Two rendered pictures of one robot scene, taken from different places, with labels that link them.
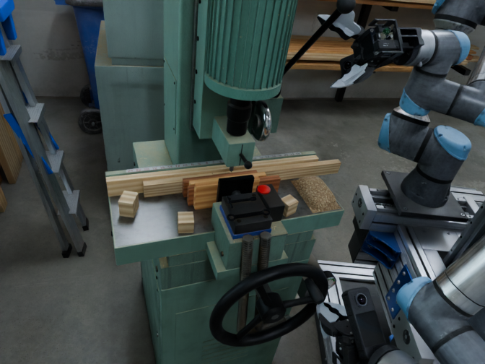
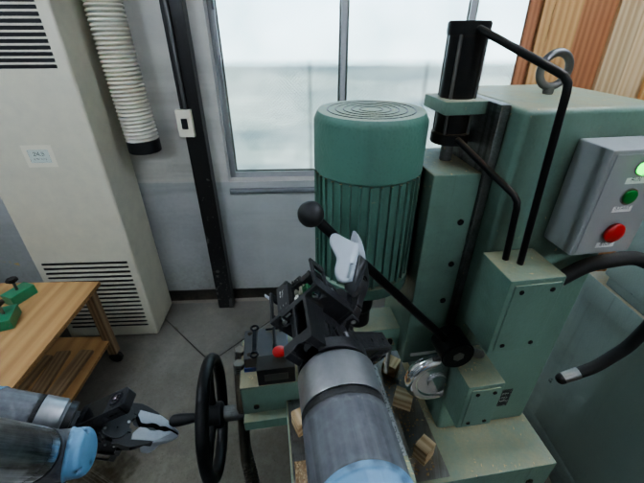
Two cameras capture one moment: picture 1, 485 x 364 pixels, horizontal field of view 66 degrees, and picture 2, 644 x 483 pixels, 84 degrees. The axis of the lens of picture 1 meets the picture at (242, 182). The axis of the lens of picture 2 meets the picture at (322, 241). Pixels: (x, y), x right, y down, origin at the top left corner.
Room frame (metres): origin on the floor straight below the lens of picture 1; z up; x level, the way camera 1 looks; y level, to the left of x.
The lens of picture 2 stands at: (0.90, -0.53, 1.61)
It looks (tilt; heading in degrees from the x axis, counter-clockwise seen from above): 31 degrees down; 106
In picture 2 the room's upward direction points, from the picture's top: straight up
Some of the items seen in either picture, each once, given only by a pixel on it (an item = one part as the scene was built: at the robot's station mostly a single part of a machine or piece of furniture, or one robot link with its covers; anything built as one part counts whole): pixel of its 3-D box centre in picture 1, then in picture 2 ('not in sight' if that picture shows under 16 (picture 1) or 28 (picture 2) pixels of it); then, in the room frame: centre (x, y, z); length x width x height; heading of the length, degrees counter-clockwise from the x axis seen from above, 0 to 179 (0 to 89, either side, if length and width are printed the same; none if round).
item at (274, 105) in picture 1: (263, 111); (468, 386); (1.05, -0.03, 1.02); 0.09 x 0.07 x 0.12; 115
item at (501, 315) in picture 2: not in sight; (510, 301); (1.07, -0.01, 1.23); 0.09 x 0.08 x 0.15; 25
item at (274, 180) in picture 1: (234, 189); not in sight; (0.76, 0.02, 0.93); 0.25 x 0.02 x 0.05; 115
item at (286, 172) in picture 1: (250, 176); not in sight; (0.84, -0.02, 0.92); 0.58 x 0.02 x 0.04; 115
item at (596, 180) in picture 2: not in sight; (605, 196); (1.16, 0.04, 1.40); 0.10 x 0.06 x 0.16; 25
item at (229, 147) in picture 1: (232, 141); (364, 333); (0.83, 0.04, 1.03); 0.14 x 0.07 x 0.09; 25
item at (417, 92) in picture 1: (428, 92); not in sight; (0.88, -0.41, 1.22); 0.11 x 0.08 x 0.11; 64
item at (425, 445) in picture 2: not in sight; (424, 449); (0.99, -0.06, 0.82); 0.04 x 0.03 x 0.04; 59
